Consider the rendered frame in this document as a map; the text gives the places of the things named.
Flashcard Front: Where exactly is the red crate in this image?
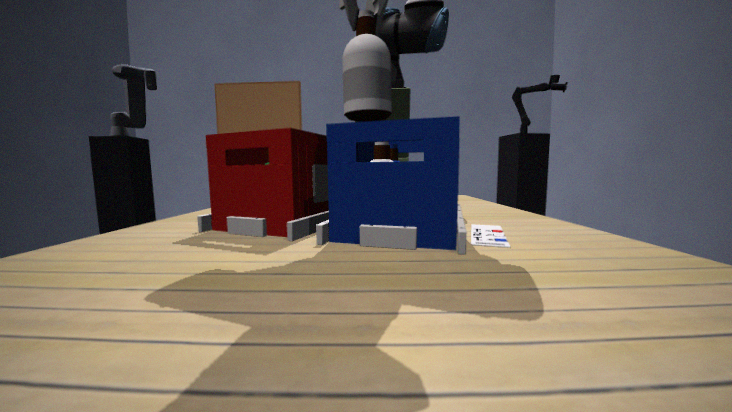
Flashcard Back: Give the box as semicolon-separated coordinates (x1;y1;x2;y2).
206;128;329;237

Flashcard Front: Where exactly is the white bottle with grey label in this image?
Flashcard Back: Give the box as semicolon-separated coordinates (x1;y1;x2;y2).
342;10;392;122
370;142;394;162

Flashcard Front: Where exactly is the white paper pick list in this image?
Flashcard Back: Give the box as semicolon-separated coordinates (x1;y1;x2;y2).
471;224;511;248

